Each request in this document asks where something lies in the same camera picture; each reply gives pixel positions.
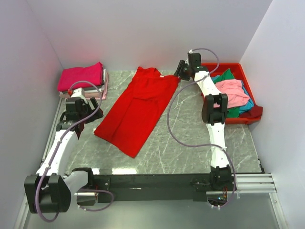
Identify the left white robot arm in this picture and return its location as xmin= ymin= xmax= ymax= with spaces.
xmin=24 ymin=96 xmax=103 ymax=214

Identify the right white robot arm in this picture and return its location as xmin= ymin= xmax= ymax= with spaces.
xmin=174 ymin=50 xmax=234 ymax=190

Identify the folded light pink t-shirt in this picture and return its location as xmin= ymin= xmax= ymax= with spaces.
xmin=85 ymin=77 xmax=109 ymax=100

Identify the red plastic bin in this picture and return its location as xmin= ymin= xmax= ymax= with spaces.
xmin=204 ymin=63 xmax=261 ymax=125

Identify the folded magenta t-shirt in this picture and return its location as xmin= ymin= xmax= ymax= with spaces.
xmin=57 ymin=62 xmax=103 ymax=92

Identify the pink t-shirt in bin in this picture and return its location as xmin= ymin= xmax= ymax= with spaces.
xmin=215 ymin=79 xmax=250 ymax=108

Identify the green t-shirt in bin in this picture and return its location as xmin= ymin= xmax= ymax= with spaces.
xmin=212 ymin=69 xmax=240 ymax=118

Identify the light blue t-shirt in bin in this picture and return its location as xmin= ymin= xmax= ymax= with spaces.
xmin=211 ymin=75 xmax=255 ymax=115

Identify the dark red t-shirt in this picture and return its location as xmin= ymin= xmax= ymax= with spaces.
xmin=239 ymin=105 xmax=263 ymax=119

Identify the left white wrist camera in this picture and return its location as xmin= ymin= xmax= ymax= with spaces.
xmin=67 ymin=88 xmax=85 ymax=99

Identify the aluminium frame rail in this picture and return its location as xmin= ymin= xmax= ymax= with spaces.
xmin=208 ymin=174 xmax=275 ymax=195

